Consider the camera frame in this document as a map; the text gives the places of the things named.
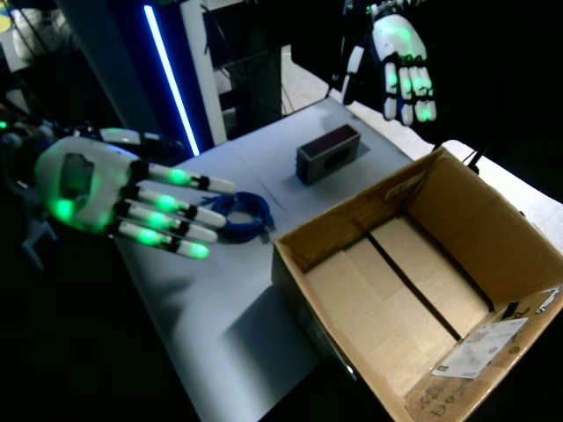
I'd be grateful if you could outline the small dark rectangular box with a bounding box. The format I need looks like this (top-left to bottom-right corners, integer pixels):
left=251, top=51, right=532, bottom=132
left=295, top=124, right=362, bottom=186

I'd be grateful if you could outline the blue cable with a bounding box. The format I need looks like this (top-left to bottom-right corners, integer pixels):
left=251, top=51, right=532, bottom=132
left=200, top=192, right=276, bottom=244

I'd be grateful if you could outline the brown cardboard box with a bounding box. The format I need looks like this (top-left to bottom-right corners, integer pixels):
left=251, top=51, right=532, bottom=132
left=270, top=147, right=563, bottom=422

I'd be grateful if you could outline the black metal rack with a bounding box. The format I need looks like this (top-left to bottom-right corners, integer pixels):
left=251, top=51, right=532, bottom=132
left=201, top=0, right=283, bottom=133

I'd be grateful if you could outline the white column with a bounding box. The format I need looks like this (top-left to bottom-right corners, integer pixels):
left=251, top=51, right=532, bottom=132
left=180, top=0, right=230, bottom=146

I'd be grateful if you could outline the blue-white light strip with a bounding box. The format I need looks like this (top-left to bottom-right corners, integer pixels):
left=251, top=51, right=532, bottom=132
left=143, top=4, right=201, bottom=157

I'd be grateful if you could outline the white bundled object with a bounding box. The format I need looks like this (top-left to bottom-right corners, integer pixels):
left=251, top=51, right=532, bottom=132
left=9, top=7, right=61, bottom=62

